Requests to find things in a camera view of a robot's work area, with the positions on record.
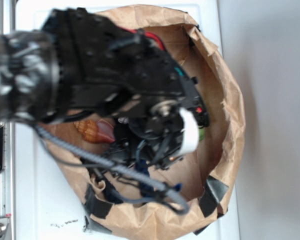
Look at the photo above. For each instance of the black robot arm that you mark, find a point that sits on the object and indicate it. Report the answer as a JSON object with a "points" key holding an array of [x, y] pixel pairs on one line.
{"points": [[80, 64]]}

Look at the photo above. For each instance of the brown paper bag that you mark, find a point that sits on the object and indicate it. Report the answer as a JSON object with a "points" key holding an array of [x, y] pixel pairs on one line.
{"points": [[207, 175]]}

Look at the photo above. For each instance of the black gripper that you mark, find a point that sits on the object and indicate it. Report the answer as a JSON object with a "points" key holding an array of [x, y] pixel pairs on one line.
{"points": [[157, 142]]}

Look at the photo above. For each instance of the orange conch seashell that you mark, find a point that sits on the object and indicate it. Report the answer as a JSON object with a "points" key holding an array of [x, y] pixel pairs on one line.
{"points": [[92, 133]]}

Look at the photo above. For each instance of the aluminium frame rail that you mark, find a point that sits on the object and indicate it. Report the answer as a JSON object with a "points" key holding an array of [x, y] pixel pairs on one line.
{"points": [[7, 183]]}

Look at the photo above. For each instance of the green plush toy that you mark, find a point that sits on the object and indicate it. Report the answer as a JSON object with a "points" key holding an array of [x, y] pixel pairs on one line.
{"points": [[202, 133]]}

